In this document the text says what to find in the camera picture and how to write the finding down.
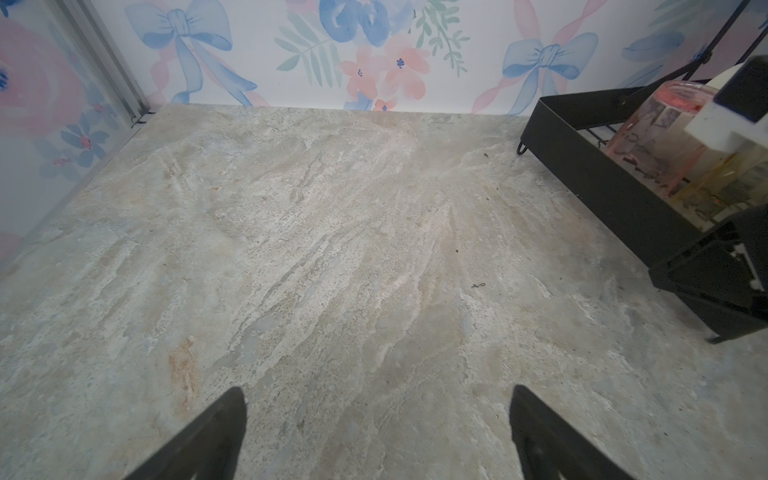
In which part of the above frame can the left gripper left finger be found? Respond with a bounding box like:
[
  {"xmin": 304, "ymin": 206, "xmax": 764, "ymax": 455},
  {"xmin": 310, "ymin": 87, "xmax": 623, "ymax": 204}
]
[{"xmin": 127, "ymin": 387, "xmax": 247, "ymax": 479}]

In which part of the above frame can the black wire dish rack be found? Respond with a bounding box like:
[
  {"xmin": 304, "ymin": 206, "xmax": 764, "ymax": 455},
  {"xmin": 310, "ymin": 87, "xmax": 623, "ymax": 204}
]
[{"xmin": 517, "ymin": 1, "xmax": 749, "ymax": 267}]

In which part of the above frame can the pink glass cup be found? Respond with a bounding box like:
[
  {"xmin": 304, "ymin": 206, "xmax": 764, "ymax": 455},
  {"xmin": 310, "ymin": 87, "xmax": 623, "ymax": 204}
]
[{"xmin": 606, "ymin": 81, "xmax": 717, "ymax": 197}]

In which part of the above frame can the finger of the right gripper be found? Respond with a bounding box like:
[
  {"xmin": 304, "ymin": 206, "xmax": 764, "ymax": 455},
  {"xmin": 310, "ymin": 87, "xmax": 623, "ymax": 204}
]
[{"xmin": 649, "ymin": 204, "xmax": 767, "ymax": 344}]

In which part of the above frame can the yellow glass cup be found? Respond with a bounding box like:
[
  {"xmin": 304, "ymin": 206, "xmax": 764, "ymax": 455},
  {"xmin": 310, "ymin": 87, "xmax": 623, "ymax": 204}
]
[{"xmin": 670, "ymin": 145, "xmax": 767, "ymax": 232}]

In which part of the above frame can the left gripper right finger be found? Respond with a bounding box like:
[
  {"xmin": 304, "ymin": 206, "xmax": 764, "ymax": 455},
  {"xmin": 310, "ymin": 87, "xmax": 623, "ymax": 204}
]
[{"xmin": 509, "ymin": 384, "xmax": 631, "ymax": 479}]

